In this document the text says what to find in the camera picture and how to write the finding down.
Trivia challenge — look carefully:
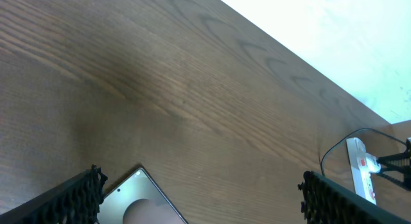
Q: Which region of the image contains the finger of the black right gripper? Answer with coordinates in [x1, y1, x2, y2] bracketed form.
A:
[376, 173, 410, 191]
[377, 151, 410, 168]

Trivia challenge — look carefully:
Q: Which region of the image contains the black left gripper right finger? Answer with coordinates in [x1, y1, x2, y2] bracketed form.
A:
[298, 171, 409, 224]

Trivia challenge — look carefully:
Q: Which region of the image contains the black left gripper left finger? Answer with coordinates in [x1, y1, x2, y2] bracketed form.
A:
[1, 165, 108, 224]

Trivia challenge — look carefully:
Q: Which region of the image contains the white power strip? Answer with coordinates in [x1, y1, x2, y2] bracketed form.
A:
[346, 137, 381, 205]

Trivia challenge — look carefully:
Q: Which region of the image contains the black charger cable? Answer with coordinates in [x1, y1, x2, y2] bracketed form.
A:
[320, 127, 408, 177]

